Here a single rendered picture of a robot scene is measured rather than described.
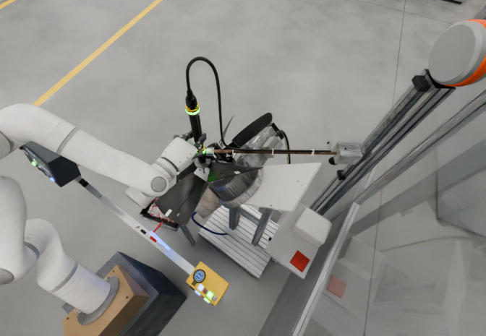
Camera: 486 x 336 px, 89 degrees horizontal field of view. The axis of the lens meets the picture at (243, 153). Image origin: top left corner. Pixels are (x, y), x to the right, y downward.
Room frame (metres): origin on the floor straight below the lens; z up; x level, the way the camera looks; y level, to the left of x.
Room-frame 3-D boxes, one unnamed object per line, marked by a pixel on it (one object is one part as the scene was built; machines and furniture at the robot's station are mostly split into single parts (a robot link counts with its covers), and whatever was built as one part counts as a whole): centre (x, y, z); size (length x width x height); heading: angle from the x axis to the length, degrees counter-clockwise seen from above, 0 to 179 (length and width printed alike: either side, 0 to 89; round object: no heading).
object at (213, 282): (0.07, 0.10, 1.02); 0.16 x 0.10 x 0.11; 60
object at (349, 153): (0.59, -0.45, 1.39); 0.10 x 0.07 x 0.08; 95
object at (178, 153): (0.43, 0.23, 1.50); 0.11 x 0.10 x 0.07; 151
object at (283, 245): (0.36, -0.36, 0.84); 0.36 x 0.24 x 0.03; 150
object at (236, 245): (0.55, -0.06, 0.04); 0.62 x 0.46 x 0.08; 60
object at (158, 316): (-0.03, 0.53, 0.46); 0.30 x 0.30 x 0.93; 57
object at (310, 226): (0.41, -0.42, 0.91); 0.17 x 0.16 x 0.11; 60
